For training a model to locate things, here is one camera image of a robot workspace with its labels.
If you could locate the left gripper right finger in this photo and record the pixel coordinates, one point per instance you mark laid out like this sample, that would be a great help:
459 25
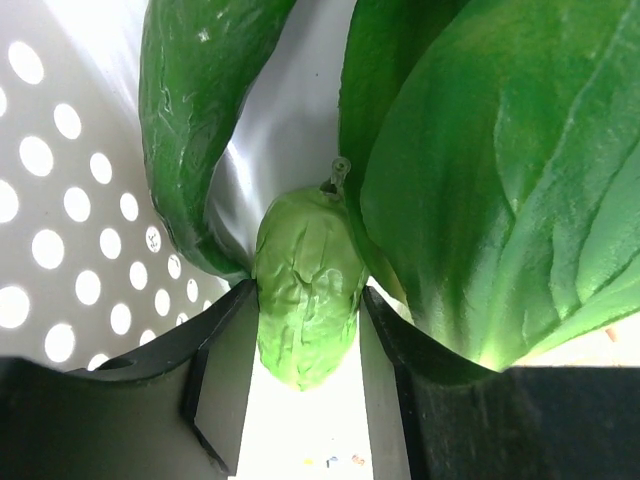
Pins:
432 414

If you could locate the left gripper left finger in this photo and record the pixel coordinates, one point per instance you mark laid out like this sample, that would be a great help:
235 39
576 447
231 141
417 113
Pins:
173 408

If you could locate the white perforated plastic basket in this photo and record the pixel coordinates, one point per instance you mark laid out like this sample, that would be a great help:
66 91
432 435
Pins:
87 273

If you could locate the light green lettuce toy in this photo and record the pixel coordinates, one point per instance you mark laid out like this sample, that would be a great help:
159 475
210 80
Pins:
310 278

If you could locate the green bok choy toy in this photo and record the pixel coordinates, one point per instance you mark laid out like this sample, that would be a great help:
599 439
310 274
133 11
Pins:
494 151

